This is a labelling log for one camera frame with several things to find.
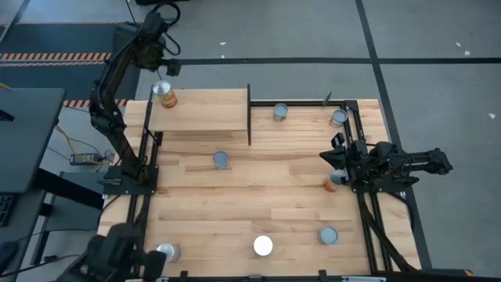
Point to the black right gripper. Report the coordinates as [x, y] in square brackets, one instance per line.
[359, 162]

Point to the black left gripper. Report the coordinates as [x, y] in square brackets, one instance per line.
[152, 55]

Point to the orange label tin can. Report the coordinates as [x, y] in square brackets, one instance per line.
[166, 96]
[330, 185]

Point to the floral orange teal tin can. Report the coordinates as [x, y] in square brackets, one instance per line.
[339, 116]

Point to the blue striped label tin can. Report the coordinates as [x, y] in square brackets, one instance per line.
[220, 159]

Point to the multicolour label tin can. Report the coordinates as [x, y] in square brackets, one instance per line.
[170, 251]
[262, 245]

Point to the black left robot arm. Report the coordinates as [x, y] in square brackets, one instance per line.
[101, 98]

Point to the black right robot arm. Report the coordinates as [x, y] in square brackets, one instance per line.
[426, 160]

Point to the wooden shelf board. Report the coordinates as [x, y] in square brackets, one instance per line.
[203, 111]

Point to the pink purple label tin can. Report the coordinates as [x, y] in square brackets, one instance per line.
[328, 235]

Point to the green label tin can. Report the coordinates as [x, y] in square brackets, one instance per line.
[280, 112]

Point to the black mat with hazard stripes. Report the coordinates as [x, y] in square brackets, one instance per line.
[58, 39]

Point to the black desk leg beam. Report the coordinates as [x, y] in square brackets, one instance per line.
[66, 188]

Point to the dark grey desk top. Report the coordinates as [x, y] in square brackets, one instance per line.
[27, 137]

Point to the black bulky object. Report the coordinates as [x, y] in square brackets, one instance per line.
[113, 250]

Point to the black keyboard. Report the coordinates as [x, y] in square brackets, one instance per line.
[6, 209]

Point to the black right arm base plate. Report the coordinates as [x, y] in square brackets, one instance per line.
[375, 189]

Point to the black aluminium table frame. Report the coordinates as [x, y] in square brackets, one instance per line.
[297, 103]

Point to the black rail clamp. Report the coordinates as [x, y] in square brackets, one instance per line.
[322, 274]
[183, 275]

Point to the white frame bracket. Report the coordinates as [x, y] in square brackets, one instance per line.
[364, 279]
[156, 280]

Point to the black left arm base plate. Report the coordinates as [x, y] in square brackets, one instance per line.
[117, 188]

